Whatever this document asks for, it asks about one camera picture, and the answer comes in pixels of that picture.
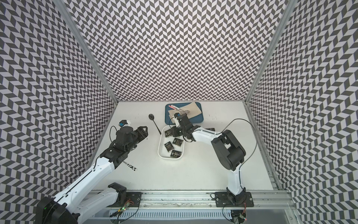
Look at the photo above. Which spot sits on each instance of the black metal spoon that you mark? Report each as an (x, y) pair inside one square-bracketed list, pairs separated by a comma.
[(151, 117)]

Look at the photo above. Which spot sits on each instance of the beige folded cloth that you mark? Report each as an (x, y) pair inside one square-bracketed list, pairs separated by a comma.
[(192, 107)]

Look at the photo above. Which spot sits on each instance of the white plastic storage box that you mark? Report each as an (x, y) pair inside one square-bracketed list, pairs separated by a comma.
[(162, 152)]

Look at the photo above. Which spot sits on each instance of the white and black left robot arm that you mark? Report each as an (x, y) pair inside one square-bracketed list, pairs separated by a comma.
[(69, 206)]

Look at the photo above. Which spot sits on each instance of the teal plastic tray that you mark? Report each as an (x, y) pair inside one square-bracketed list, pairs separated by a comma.
[(197, 119)]

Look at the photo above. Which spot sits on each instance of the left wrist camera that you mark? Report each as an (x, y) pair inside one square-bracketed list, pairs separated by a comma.
[(124, 123)]

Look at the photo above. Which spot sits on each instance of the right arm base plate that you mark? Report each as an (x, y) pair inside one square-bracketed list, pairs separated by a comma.
[(226, 199)]

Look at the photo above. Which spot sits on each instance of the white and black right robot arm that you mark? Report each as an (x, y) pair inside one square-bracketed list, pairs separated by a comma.
[(228, 150)]

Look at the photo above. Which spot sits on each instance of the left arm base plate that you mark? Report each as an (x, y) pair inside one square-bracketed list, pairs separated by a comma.
[(130, 199)]

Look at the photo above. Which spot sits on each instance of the aluminium front rail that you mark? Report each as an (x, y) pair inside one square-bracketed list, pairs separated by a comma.
[(208, 199)]

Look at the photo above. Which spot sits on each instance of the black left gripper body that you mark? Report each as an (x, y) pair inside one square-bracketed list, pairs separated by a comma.
[(131, 145)]

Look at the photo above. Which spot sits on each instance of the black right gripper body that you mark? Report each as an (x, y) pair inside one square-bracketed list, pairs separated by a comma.
[(178, 131)]

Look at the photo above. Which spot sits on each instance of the pink handled spoon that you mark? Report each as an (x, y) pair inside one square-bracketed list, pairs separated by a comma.
[(177, 108)]

